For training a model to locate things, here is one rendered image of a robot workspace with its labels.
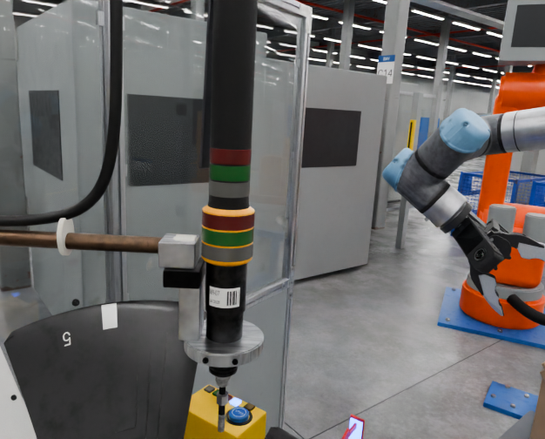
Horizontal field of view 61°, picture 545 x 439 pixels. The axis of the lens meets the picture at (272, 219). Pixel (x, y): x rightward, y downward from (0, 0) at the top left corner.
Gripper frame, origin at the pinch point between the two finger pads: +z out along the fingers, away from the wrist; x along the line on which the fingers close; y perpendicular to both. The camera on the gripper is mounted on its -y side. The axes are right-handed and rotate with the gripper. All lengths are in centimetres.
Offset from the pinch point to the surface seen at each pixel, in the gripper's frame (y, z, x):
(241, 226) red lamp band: -57, -40, -1
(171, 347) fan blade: -50, -39, 22
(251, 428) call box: -21, -20, 51
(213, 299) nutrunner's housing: -59, -37, 5
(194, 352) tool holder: -60, -36, 9
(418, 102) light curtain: 522, -68, 41
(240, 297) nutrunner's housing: -57, -36, 4
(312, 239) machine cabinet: 331, -44, 184
